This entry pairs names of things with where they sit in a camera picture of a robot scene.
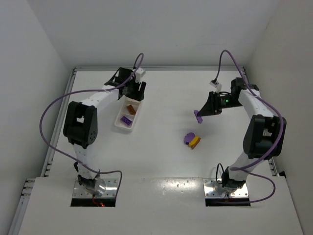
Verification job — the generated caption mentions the yellow lego plate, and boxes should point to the yellow lego plate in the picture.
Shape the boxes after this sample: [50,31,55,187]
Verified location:
[189,136,199,147]

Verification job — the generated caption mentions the purple rounded lego brick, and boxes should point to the purple rounded lego brick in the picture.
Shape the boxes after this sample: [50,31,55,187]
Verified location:
[183,132,195,145]

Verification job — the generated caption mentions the purple square lego plate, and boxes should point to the purple square lego plate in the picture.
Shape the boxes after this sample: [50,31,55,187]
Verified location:
[120,116,132,126]

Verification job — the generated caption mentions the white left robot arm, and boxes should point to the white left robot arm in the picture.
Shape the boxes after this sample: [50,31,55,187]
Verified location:
[63,67,146,195]

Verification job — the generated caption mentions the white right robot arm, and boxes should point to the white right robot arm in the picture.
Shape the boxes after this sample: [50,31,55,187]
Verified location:
[194,77,287,191]

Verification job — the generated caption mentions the white divided plastic tray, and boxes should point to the white divided plastic tray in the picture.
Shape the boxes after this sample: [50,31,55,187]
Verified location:
[114,97,144,132]

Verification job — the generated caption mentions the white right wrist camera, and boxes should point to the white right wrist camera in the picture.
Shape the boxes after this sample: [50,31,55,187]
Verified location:
[210,79,222,93]

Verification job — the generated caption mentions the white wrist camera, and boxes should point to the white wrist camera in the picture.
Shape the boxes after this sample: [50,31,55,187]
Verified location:
[134,68,146,83]
[210,79,222,93]

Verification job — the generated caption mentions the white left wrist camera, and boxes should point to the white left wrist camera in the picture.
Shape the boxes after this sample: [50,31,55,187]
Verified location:
[134,68,146,83]

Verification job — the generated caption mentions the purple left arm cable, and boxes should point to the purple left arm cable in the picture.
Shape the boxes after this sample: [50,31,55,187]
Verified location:
[40,52,145,194]

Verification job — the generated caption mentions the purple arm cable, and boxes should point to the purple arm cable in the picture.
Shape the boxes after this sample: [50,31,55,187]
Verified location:
[215,49,287,204]
[40,52,145,194]

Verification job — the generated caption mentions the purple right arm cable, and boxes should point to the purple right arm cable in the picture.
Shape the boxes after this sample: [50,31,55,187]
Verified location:
[215,49,287,204]

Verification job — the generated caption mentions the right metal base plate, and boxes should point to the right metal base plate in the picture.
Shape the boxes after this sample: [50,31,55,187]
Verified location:
[203,178,249,200]

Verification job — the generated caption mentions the metal base plate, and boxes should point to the metal base plate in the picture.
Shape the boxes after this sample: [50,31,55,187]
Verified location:
[203,178,249,200]
[72,178,118,199]

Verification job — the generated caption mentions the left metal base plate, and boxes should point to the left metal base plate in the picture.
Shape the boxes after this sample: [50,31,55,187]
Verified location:
[72,178,118,199]

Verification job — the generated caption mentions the aluminium frame rail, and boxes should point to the aluminium frame rail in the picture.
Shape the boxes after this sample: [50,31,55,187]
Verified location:
[7,66,77,235]

